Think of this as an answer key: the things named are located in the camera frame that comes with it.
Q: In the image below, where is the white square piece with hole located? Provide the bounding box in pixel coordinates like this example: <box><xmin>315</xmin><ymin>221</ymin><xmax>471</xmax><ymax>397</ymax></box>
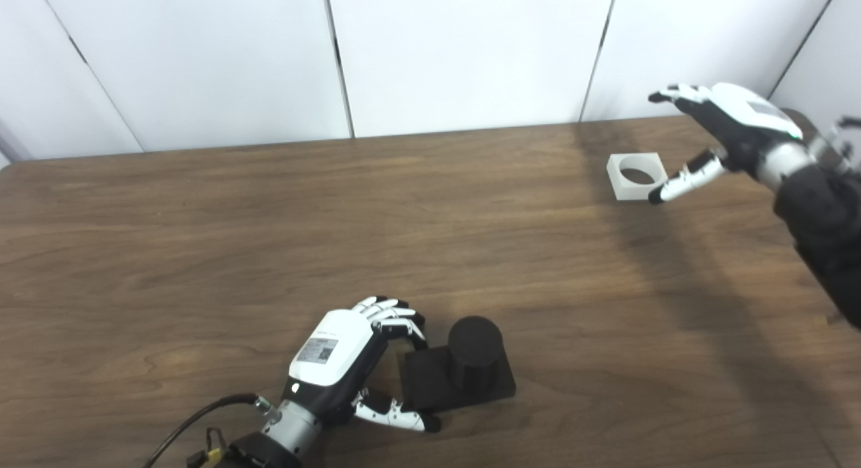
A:
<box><xmin>607</xmin><ymin>152</ymin><xmax>669</xmax><ymax>201</ymax></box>

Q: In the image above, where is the black peg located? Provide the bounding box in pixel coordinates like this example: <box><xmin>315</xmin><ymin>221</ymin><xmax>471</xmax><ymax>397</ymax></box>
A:
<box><xmin>400</xmin><ymin>316</ymin><xmax>517</xmax><ymax>415</ymax></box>

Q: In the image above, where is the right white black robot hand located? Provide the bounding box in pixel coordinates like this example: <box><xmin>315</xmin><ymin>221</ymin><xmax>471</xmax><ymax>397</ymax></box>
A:
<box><xmin>648</xmin><ymin>83</ymin><xmax>804</xmax><ymax>205</ymax></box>

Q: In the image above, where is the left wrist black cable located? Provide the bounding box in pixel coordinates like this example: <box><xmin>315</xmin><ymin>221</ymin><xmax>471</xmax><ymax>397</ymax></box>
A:
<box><xmin>141</xmin><ymin>393</ymin><xmax>270</xmax><ymax>468</ymax></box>

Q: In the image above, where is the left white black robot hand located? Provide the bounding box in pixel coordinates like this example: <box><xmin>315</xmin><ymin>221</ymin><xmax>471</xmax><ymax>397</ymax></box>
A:
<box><xmin>279</xmin><ymin>296</ymin><xmax>441</xmax><ymax>434</ymax></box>

